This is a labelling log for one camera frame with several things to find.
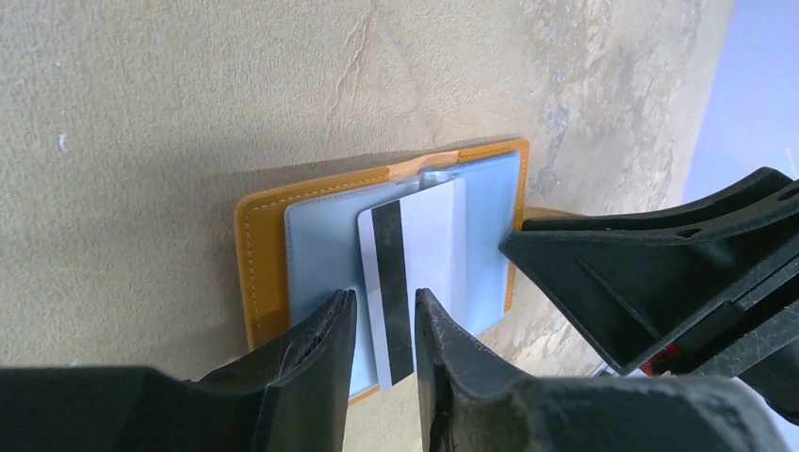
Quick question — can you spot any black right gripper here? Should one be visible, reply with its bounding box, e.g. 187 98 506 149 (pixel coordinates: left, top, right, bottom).
500 168 798 425

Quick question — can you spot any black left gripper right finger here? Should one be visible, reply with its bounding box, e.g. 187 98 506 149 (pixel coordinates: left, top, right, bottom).
415 289 787 451

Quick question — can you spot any yellow leather card holder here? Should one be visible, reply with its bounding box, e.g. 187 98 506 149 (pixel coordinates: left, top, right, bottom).
234 138 548 403

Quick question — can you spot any white magnetic stripe card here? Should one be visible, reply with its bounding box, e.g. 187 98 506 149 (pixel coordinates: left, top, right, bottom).
357 178 467 391

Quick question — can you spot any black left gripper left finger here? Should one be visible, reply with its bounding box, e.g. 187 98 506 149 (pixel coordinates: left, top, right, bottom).
1 290 357 451

